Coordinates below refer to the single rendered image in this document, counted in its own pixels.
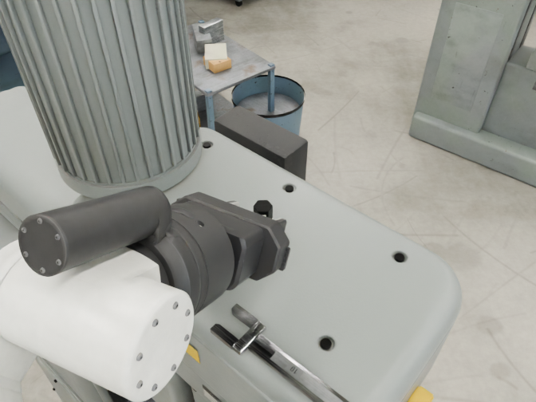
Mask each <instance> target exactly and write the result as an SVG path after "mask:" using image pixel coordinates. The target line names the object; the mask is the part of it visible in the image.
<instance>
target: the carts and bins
mask: <svg viewBox="0 0 536 402"><path fill-rule="evenodd" d="M187 31H188V38H189V45H190V51H191V64H192V71H193V77H194V85H195V88H196V89H198V90H196V91H195V97H196V104H197V111H198V118H199V127H200V128H209V129H212V130H215V123H214V122H215V119H217V118H218V117H220V116H221V115H223V114H224V113H226V112H228V111H230V110H231V109H232V108H234V107H236V106H241V107H243V108H245V109H247V110H249V111H251V112H253V113H255V114H257V115H259V116H261V117H263V118H265V119H267V120H269V121H271V122H273V123H275V124H277V125H279V126H281V127H283V128H285V129H287V130H288V131H290V132H292V133H294V134H296V135H298V136H299V132H300V126H301V120H302V109H303V104H304V102H305V100H304V98H305V95H304V93H305V90H304V89H303V88H302V86H301V85H300V84H298V83H297V82H296V81H294V80H292V79H290V78H288V77H283V76H279V75H274V69H276V66H275V65H274V63H272V62H268V61H267V60H265V59H264V58H262V57H260V56H259V55H257V54H256V53H254V52H252V51H250V50H249V49H248V48H246V47H244V46H243V45H240V44H239V43H238V42H236V41H234V40H233V39H231V38H229V37H228V36H227V35H225V34H224V30H223V20H222V19H221V18H214V19H211V20H210V21H208V22H204V20H199V22H196V23H194V24H191V25H189V26H187ZM267 72H268V75H262V74H264V73H267ZM233 86H234V88H233V90H232V92H231V95H232V98H231V100H232V99H233V100H232V102H233V104H232V103H231V102H230V101H228V100H227V99H226V98H224V97H222V96H221V95H220V94H218V93H220V92H222V91H223V90H226V89H228V88H231V87H233ZM233 91H234V92H233ZM232 93H233V94H232Z"/></svg>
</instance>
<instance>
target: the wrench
mask: <svg viewBox="0 0 536 402"><path fill-rule="evenodd" d="M231 310H232V313H233V315H234V316H235V317H236V318H238V319H239V320H240V321H241V322H242V323H244V324H245V325H246V326H248V327H249V328H250V329H249V330H248V331H247V332H246V333H245V334H244V335H243V336H242V337H241V338H240V339H238V338H237V337H235V336H234V335H233V334H231V333H230V332H229V331H227V330H226V329H225V328H223V327H222V326H221V325H220V324H214V325H213V326H212V327H211V328H210V331H211V333H212V334H213V335H214V336H216V337H217V338H218V339H219V340H220V341H221V342H223V343H224V344H225V345H226V346H228V347H229V348H230V349H233V350H234V351H235V352H236V353H237V354H238V355H240V356H241V355H242V354H243V353H244V352H245V351H246V350H247V349H249V351H251V352H252V353H253V354H254V355H255V356H256V357H258V358H259V359H260V360H261V361H263V362H264V363H265V364H267V365H268V366H269V367H271V368H272V369H273V370H274V371H275V372H276V373H278V374H279V375H280V376H282V377H283V378H284V379H285V380H287V381H288V382H289V383H291V384H292V385H293V386H294V387H295V388H296V389H298V390H299V391H300V392H302V393H303V394H304V395H305V396H307V397H308V398H309V399H311V400H312V401H313V402H349V401H348V400H346V399H345V398H344V397H343V396H342V395H340V394H339V393H338V392H336V391H335V390H333V389H332V388H331V387H329V386H328V385H327V384H326V383H325V382H323V381H322V380H320V379H319V378H318V377H317V376H315V375H314V374H312V373H311V372H310V371H309V370H308V369H307V368H305V367H304V366H302V365H301V364H299V363H298V362H297V361H295V359H293V358H292V357H291V356H289V355H288V354H287V353H285V352H284V351H283V350H281V349H280V348H279V347H277V346H276V345H275V344H274V343H272V342H271V341H270V340H268V339H267V338H266V337H264V336H263V335H262V333H263V332H264V331H265V330H266V326H265V325H264V324H262V323H261V322H260V321H258V319H257V318H256V317H254V316H253V315H252V314H250V313H249V312H247V311H246V310H245V309H244V308H242V307H241V306H240V305H238V304H236V305H234V306H233V307H232V308H231Z"/></svg>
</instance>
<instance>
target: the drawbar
mask: <svg viewBox="0 0 536 402"><path fill-rule="evenodd" d="M254 212H255V213H257V214H260V215H266V217H268V218H270V219H272V218H273V205H272V204H271V203H270V202H269V201H268V200H258V201H257V202H256V204H255V205H254Z"/></svg>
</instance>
